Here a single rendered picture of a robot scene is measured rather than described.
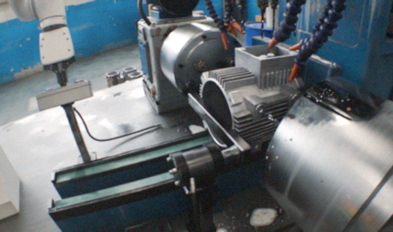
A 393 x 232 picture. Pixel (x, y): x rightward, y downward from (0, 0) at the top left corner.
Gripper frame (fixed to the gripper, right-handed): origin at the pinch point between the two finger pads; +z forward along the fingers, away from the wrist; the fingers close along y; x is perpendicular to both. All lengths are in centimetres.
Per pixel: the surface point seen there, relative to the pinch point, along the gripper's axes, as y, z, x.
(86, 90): 7.2, 5.2, -3.5
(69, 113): 0.1, 10.4, -0.5
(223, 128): 33.5, 18.2, -31.5
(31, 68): -176, -86, 491
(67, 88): 1.6, 3.2, -3.5
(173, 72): 33.2, 5.9, -4.5
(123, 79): 31, 0, 239
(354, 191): 35, 21, -60
